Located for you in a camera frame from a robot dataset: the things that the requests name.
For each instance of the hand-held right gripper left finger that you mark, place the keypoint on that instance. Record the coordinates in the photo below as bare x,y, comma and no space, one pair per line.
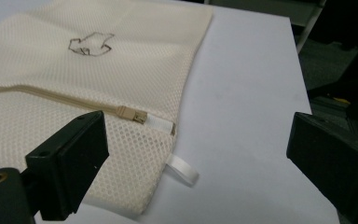
65,165

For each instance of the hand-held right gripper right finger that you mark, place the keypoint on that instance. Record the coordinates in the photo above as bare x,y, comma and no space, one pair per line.
332,158

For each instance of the cream mesh laundry bag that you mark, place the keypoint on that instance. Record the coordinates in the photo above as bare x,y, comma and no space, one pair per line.
112,81

